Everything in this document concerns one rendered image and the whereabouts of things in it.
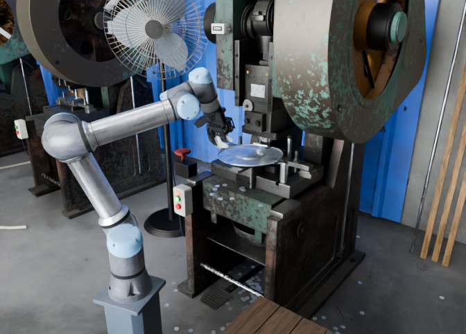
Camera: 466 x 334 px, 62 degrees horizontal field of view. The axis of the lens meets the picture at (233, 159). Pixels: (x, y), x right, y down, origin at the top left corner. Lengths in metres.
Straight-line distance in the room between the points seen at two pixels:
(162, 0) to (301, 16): 1.18
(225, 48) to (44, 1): 1.21
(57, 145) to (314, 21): 0.81
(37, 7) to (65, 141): 1.42
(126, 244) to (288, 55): 0.79
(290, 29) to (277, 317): 0.99
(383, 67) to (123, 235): 1.22
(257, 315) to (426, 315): 0.99
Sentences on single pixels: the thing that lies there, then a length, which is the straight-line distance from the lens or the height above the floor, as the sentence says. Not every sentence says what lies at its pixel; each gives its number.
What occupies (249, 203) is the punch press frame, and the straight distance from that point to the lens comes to 1.67.
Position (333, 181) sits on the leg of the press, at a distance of 1.92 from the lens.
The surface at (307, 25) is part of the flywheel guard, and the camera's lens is 1.16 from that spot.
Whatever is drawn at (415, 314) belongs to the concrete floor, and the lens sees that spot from 2.22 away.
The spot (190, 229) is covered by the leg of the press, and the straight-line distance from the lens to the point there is 1.91.
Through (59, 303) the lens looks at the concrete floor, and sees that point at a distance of 2.27.
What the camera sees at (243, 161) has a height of 0.79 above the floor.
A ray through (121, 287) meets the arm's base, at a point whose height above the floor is 0.51.
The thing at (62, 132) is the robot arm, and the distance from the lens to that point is 1.23.
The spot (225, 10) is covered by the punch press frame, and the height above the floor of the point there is 1.38.
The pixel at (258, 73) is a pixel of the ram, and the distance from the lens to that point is 1.67.
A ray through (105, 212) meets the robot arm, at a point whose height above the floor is 0.72.
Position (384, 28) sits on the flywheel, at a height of 1.33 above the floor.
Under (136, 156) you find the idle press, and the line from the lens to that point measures 3.24.
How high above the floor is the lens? 1.38
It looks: 21 degrees down
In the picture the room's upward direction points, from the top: straight up
